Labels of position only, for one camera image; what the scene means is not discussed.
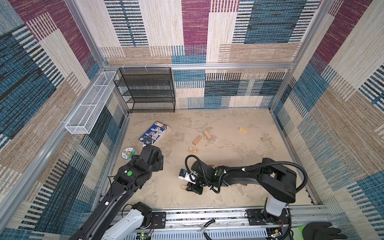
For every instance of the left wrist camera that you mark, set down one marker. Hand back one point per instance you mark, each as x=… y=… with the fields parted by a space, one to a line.
x=148 y=141

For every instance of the white wire basket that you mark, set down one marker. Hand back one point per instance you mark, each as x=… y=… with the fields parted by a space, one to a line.
x=84 y=118

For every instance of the cow picture wood block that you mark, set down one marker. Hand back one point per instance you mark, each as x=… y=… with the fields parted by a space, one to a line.
x=193 y=150

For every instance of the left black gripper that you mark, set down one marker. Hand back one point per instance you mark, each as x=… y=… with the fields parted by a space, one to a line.
x=159 y=164

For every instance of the plain wood block left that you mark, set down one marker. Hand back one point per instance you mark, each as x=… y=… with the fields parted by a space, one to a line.
x=197 y=140

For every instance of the plain wood block right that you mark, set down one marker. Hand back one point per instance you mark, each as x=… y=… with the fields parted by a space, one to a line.
x=207 y=134

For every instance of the black green gloved hand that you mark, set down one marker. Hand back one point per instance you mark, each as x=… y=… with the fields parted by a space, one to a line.
x=317 y=231

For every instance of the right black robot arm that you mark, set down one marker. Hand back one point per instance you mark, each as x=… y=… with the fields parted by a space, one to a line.
x=282 y=180

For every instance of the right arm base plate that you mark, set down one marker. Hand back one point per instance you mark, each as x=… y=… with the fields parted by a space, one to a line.
x=256 y=218

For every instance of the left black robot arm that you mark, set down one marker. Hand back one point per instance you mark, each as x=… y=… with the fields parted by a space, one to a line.
x=127 y=181

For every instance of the aluminium front rail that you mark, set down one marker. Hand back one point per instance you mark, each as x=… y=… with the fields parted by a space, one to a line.
x=209 y=224

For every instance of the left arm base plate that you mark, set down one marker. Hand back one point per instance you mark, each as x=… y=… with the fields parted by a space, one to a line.
x=155 y=220

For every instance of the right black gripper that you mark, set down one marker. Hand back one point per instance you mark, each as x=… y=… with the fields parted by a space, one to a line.
x=194 y=188

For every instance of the blue comic book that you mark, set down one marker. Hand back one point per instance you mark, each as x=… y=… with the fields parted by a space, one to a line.
x=157 y=131

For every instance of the far wood block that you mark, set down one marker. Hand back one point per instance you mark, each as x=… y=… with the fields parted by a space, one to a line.
x=243 y=130

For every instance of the black wire shelf rack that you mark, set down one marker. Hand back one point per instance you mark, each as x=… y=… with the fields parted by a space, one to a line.
x=147 y=90

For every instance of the plain wood block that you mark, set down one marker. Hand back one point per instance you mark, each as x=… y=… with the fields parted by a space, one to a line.
x=207 y=134
x=197 y=140

